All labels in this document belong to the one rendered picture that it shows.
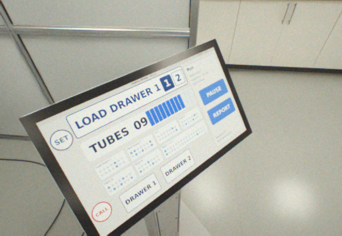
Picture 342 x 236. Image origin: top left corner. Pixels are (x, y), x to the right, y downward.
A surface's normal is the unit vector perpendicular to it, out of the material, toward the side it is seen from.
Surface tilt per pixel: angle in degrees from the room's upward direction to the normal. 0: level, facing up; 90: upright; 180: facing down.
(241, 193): 0
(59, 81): 90
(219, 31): 90
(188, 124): 50
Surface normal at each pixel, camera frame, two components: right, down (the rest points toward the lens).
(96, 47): -0.11, 0.69
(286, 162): -0.02, -0.73
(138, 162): 0.46, -0.06
